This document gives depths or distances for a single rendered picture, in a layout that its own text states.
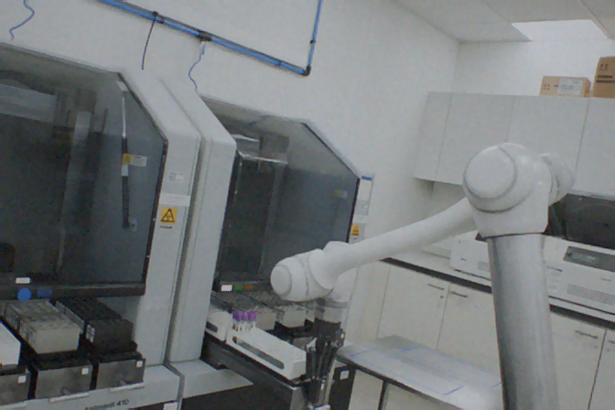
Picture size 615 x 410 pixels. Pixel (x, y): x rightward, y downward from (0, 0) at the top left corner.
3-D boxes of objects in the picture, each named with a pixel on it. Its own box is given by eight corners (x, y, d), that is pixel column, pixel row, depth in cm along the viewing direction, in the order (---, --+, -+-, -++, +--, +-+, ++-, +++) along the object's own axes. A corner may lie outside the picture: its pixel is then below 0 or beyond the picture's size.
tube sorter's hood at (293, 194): (138, 254, 206) (166, 89, 202) (258, 257, 250) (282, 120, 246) (218, 293, 170) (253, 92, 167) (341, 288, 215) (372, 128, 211)
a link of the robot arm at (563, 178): (491, 178, 129) (470, 172, 119) (565, 143, 120) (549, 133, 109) (514, 230, 125) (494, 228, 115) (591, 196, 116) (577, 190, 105)
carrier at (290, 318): (300, 323, 205) (303, 308, 205) (304, 325, 204) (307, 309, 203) (277, 326, 197) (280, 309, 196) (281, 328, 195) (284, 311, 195)
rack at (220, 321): (171, 315, 192) (174, 298, 191) (194, 313, 199) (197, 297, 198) (221, 344, 171) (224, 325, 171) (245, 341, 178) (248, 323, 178)
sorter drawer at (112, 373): (10, 309, 185) (14, 284, 185) (50, 307, 195) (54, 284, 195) (102, 397, 135) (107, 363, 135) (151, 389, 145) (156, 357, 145)
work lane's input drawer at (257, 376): (157, 330, 193) (162, 307, 193) (190, 328, 203) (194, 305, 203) (299, 421, 143) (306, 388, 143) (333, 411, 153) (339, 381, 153)
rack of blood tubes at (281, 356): (224, 346, 170) (227, 328, 170) (248, 343, 177) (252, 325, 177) (288, 383, 150) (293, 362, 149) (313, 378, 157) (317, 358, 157)
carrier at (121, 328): (127, 341, 154) (130, 321, 153) (131, 344, 152) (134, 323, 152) (88, 345, 145) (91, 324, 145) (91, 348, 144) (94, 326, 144)
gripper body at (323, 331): (328, 313, 154) (322, 345, 155) (307, 315, 148) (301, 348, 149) (348, 321, 149) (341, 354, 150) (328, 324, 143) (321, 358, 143)
